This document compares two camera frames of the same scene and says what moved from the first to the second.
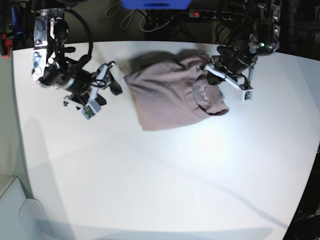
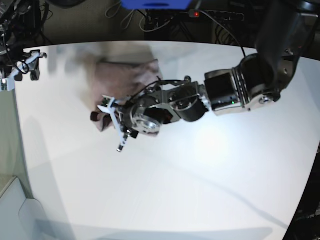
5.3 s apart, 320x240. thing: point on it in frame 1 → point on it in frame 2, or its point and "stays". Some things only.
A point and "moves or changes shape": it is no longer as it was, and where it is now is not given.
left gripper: [91, 97] → [24, 66]
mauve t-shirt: [169, 91] moves or changes shape
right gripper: [241, 81] → [116, 109]
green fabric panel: [21, 218] stays
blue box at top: [156, 4] stays
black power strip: [222, 15] stays
